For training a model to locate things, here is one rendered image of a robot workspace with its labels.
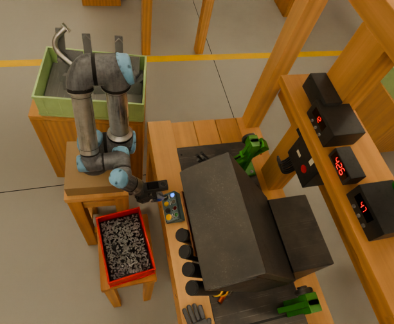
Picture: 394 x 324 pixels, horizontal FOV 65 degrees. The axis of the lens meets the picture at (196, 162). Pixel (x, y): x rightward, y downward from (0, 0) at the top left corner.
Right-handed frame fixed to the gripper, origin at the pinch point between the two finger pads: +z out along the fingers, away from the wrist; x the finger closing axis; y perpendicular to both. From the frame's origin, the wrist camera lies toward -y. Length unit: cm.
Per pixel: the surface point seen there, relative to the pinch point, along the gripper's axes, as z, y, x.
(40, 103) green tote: -31, 51, -69
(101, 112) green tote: -8, 26, -63
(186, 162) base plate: 12.9, -10.8, -20.3
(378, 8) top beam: -45, -104, -9
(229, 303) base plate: 16, -15, 54
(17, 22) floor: 15, 143, -264
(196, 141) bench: 20.0, -17.5, -35.3
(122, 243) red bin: -7.0, 22.3, 18.1
